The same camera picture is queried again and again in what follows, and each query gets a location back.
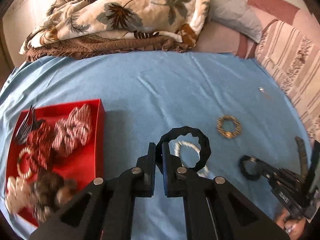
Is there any small black hair tie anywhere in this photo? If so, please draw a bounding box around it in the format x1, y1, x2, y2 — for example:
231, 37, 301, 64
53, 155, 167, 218
238, 155, 263, 181

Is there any leaf pattern blanket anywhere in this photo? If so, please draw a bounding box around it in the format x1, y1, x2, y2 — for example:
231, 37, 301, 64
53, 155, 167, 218
20, 0, 210, 55

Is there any red polka dot scrunchie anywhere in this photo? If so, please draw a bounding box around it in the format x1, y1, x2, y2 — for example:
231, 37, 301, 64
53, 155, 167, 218
27, 121, 55, 173

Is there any red white striped scrunchie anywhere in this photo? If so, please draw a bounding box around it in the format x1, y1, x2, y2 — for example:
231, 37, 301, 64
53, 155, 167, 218
52, 104, 92, 158

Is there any pink bed headboard cushion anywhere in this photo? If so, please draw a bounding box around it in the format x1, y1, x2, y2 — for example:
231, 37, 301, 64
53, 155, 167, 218
247, 0, 319, 46

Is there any brown ruffled blanket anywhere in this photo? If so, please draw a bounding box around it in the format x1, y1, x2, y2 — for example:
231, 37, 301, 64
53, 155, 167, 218
25, 35, 196, 62

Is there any blue bed sheet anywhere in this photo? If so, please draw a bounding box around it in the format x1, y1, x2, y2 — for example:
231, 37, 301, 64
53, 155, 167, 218
1, 51, 308, 219

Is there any grey pillow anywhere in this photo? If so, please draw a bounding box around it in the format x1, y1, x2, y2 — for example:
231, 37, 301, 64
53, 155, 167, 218
208, 0, 263, 43

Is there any white pearl bracelet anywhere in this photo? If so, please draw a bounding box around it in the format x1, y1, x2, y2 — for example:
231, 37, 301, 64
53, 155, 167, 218
174, 140, 210, 177

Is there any white dotted scrunchie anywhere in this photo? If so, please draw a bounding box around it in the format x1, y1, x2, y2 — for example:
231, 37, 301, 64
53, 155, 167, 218
4, 176, 33, 215

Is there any striped pink cushion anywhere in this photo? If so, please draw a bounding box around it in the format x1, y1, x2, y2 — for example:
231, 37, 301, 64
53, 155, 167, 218
254, 21, 319, 141

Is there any black hair claw clip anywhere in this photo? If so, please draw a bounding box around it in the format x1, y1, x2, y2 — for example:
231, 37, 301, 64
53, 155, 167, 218
15, 105, 45, 145

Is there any leopard print hair tie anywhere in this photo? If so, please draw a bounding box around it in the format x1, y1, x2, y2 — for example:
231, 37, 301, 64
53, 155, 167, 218
216, 114, 243, 139

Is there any red tray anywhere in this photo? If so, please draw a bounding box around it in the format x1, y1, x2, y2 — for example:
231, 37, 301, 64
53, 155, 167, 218
5, 99, 105, 227

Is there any person's right hand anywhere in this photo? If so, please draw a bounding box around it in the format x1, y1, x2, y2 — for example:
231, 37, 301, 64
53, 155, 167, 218
274, 208, 309, 240

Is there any grey black fluffy scrunchie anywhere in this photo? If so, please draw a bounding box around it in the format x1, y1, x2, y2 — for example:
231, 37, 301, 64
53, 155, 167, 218
30, 170, 77, 224

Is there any pearl bracelet in tray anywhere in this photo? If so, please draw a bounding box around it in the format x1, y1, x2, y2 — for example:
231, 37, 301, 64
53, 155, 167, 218
17, 147, 36, 180

